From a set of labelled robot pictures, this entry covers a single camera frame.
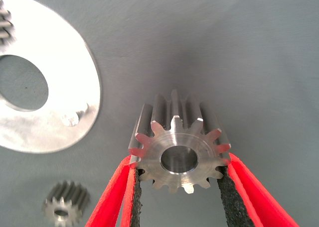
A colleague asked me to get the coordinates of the steel planetary gear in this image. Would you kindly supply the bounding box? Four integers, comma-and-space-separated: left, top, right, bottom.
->
0, 0, 17, 47
127, 89, 232, 195
41, 180, 91, 227

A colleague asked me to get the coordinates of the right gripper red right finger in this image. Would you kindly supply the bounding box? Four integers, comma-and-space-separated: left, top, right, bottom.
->
216, 152, 300, 227

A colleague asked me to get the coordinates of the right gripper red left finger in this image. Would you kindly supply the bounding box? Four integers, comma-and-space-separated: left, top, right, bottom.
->
84, 154, 143, 227

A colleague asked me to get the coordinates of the dark grey table cloth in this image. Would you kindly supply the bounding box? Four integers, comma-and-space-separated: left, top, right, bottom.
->
0, 0, 319, 227

